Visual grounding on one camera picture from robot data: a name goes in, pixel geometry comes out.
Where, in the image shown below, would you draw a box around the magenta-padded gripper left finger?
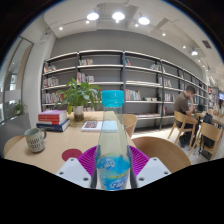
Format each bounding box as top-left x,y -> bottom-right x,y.
55,144 -> 102,190

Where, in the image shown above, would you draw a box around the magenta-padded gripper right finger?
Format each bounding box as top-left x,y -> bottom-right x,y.
127,144 -> 172,189

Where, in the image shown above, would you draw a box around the clear bottle with blue cap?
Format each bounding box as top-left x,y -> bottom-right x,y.
95,89 -> 132,192

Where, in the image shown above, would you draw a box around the flat round red coaster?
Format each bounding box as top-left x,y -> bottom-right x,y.
61,148 -> 83,162

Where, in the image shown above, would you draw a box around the rounded-back wooden chair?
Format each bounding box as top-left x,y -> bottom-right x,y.
3,134 -> 26,158
122,113 -> 139,138
132,135 -> 193,174

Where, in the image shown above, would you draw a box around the dark blue book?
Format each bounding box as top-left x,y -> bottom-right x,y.
35,119 -> 72,133

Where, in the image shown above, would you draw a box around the grey patterned ceramic mug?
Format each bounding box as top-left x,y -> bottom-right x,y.
23,127 -> 48,154

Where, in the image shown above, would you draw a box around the white book with patterned cover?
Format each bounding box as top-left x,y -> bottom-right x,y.
80,120 -> 104,133

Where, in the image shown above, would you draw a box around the red book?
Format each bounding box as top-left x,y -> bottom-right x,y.
37,114 -> 69,126

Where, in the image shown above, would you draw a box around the slatted wooden chair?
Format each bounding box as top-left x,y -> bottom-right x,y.
191,121 -> 224,160
167,110 -> 198,151

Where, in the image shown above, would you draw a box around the pink book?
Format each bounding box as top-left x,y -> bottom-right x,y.
37,109 -> 68,118

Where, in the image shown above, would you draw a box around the person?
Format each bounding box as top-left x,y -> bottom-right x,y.
173,85 -> 200,148

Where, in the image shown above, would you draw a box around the green potted plant, white pot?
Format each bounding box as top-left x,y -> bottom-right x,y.
54,78 -> 103,122

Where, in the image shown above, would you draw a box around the small green potted plant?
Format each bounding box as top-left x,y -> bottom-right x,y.
12,99 -> 28,117

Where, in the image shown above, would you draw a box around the grey bookshelf unit with books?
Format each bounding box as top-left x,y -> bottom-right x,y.
40,49 -> 209,130

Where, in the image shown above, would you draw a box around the round ceiling lights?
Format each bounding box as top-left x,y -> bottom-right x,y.
56,9 -> 201,58

